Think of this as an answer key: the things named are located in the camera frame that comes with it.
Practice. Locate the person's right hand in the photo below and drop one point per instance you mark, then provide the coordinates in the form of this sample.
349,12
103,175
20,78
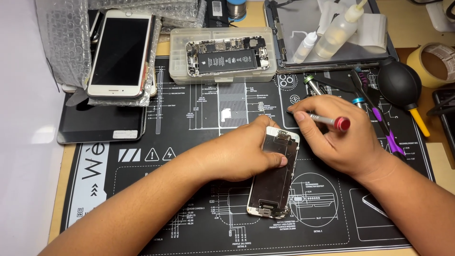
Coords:
348,149

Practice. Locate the person's left hand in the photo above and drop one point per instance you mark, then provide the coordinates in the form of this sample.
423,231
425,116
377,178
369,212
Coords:
234,153

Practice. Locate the silver screwdriver with red cap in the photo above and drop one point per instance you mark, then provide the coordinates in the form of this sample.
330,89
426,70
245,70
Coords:
332,121

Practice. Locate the white phone screen assembly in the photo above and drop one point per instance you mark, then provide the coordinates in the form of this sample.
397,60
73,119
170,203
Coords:
275,188

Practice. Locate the black and purple brush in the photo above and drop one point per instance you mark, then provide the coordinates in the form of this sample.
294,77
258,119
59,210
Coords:
376,113

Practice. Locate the silver screwdriver with blue cap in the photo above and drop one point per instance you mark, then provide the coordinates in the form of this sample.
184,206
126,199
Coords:
358,102

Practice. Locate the black printed repair mat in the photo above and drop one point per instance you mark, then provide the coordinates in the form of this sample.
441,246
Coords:
199,199

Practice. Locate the black tweezers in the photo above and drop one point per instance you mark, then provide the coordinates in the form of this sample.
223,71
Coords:
336,85

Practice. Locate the silver screwdriver with green cap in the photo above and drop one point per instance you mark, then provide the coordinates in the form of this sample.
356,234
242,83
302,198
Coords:
312,84

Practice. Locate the black air blower yellow nozzle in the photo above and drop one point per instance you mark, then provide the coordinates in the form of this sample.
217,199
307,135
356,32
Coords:
398,83

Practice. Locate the opened phone body with battery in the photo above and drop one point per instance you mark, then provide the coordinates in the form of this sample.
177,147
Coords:
227,58

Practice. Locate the clear plastic organiser box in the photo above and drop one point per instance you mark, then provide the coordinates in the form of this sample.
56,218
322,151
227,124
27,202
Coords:
177,67

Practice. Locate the beige masking tape roll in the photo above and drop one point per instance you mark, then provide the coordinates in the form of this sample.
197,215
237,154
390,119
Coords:
416,67

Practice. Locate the small clear dropper bottle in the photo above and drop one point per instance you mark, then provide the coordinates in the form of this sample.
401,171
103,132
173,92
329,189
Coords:
304,48

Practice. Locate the large clear squeeze bottle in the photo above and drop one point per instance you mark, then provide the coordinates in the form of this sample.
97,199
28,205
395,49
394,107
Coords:
336,33

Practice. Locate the white folded plastic sheet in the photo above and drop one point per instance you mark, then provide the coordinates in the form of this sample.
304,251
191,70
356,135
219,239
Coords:
373,33

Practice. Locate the black phone battery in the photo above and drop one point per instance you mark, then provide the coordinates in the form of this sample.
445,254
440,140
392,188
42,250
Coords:
217,14

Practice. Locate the black tablet screen panel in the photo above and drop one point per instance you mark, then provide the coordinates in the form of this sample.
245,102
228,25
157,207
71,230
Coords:
96,122

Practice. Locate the white smartphone with dark screen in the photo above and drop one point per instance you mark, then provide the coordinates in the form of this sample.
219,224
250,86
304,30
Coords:
120,51

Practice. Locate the white plastic container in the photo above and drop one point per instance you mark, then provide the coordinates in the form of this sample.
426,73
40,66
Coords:
440,16

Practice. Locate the clear bubble wrap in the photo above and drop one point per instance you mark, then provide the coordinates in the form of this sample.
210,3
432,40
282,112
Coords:
67,39

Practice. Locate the small metal bracket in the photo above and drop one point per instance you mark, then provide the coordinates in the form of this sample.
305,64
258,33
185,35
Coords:
260,106

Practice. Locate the grey opened tablet frame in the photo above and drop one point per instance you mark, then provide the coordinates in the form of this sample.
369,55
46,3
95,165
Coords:
280,42

